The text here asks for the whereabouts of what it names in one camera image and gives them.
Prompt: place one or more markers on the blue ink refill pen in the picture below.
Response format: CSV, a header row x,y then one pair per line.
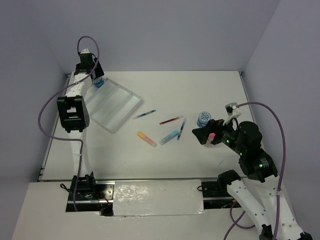
x,y
143,114

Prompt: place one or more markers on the white compartment tray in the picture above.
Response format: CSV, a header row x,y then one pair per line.
x,y
111,104

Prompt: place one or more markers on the red ink refill pen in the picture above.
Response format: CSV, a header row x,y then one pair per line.
x,y
171,120

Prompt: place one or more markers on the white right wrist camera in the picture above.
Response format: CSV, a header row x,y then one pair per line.
x,y
233,112

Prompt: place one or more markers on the dark blue gel pen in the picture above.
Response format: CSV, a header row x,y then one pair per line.
x,y
181,128

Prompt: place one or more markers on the blue slime jar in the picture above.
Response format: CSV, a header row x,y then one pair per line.
x,y
203,118
98,82

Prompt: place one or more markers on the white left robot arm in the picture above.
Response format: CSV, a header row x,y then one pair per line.
x,y
74,116

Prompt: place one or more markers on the silver foil cover plate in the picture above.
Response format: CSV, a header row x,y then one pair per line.
x,y
157,198

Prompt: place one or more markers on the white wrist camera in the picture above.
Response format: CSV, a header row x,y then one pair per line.
x,y
233,112
85,51

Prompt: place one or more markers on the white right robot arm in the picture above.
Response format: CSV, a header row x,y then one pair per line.
x,y
271,215

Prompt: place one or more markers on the blue highlighter marker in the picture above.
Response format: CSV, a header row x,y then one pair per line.
x,y
168,137

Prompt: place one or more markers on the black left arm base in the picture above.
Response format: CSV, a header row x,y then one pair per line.
x,y
86,194

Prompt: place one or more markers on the pink capped bottle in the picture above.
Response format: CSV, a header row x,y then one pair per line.
x,y
209,140

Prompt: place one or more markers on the orange highlighter marker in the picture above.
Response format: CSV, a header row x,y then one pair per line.
x,y
146,139

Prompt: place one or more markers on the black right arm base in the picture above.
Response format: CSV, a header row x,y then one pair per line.
x,y
214,197

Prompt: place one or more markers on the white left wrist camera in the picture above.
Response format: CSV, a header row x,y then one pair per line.
x,y
85,51

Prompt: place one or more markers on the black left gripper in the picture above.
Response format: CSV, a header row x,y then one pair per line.
x,y
99,72

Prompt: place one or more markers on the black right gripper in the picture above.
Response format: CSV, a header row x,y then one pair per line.
x,y
214,125

